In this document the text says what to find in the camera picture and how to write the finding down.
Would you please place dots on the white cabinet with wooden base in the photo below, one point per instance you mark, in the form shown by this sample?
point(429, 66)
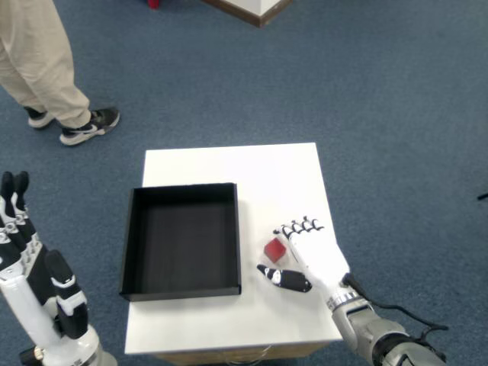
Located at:
point(251, 5)

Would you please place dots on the small red object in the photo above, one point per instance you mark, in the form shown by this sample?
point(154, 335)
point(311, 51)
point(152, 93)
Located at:
point(153, 3)

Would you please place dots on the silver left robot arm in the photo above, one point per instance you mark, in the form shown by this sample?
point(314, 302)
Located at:
point(103, 358)

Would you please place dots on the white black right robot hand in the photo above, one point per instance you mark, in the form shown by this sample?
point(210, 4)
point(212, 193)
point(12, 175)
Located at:
point(320, 255)

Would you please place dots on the red cube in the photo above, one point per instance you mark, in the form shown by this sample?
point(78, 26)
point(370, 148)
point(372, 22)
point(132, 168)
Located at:
point(274, 249)

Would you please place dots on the black white sneaker with swoosh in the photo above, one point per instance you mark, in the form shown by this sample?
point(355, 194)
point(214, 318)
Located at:
point(87, 130)

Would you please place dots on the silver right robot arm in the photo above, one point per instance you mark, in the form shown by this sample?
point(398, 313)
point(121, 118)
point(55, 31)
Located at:
point(358, 328)

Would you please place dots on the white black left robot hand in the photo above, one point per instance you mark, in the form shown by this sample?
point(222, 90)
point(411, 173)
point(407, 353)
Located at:
point(30, 312)

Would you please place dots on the black open box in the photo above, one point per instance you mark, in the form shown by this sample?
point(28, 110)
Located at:
point(183, 244)

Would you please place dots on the white top wooden table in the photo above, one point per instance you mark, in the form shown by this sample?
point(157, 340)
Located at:
point(228, 164)

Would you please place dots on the beige trousers of person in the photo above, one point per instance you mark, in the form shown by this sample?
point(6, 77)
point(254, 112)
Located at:
point(34, 57)

